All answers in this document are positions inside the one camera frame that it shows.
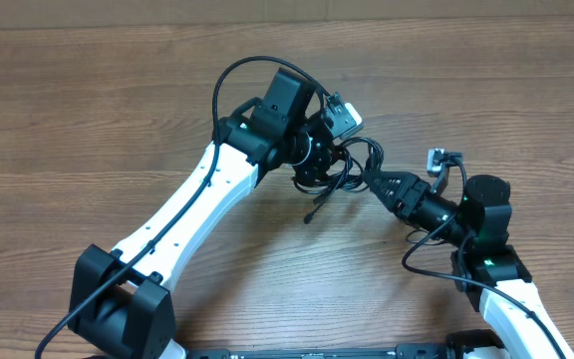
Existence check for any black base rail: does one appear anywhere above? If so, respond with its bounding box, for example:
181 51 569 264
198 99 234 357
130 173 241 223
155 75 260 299
186 343 463 359

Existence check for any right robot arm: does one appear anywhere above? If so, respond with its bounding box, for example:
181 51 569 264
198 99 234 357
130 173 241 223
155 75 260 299
364 170 574 358

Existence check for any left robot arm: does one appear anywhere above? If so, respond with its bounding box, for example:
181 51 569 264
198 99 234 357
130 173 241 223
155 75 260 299
68 68 362 358

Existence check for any black USB cable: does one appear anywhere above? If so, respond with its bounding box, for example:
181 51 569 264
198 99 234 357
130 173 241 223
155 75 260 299
292 137 386 224

